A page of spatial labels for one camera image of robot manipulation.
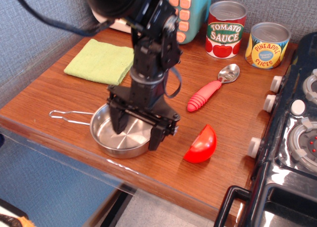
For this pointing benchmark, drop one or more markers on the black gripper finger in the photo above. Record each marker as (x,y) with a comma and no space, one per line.
(158,133)
(119,119)

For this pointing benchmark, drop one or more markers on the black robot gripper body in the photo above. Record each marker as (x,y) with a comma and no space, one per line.
(145,101)

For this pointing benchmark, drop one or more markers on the stainless steel pot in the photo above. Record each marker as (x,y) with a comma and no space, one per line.
(133,141)

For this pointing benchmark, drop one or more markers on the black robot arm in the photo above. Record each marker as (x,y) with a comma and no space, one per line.
(156,52)

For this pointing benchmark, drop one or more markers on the green folded towel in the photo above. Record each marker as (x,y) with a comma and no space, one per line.
(101,62)

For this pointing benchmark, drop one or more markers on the red plastic tomato half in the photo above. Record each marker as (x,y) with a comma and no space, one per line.
(203,146)

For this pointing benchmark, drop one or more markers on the white stove knob lower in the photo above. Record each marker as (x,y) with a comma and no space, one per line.
(254,146)

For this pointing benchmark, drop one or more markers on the white stove knob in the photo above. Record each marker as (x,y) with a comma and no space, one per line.
(275,84)
(254,146)
(269,103)

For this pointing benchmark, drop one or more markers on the toy microwave teal white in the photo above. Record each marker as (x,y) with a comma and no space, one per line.
(188,14)

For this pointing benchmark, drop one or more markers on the tomato sauce can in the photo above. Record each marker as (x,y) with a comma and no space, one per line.
(225,28)

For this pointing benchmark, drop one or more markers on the white stove knob middle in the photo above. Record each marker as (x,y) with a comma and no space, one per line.
(269,103)

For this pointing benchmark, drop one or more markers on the white stove knob upper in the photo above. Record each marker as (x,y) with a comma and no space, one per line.
(275,84)

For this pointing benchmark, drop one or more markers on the pineapple slices can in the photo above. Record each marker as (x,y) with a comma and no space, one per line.
(267,45)

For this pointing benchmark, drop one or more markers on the black toy stove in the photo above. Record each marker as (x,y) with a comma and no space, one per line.
(283,191)

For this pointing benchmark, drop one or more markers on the orange plush toy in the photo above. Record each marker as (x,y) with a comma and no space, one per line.
(9,221)

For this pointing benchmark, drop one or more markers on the white round stove button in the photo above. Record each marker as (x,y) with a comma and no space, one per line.
(297,107)

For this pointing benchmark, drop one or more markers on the grey stove burner front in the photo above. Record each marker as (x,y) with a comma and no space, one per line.
(302,142)

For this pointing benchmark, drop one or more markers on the grey stove burner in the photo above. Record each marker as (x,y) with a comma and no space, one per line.
(310,95)
(302,142)

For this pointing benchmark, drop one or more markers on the grey stove burner rear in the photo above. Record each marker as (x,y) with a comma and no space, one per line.
(310,95)

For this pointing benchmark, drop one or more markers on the spoon with red handle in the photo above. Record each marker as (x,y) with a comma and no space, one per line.
(227,74)

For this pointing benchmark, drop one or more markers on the black oven door handle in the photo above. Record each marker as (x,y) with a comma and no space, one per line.
(233,192)

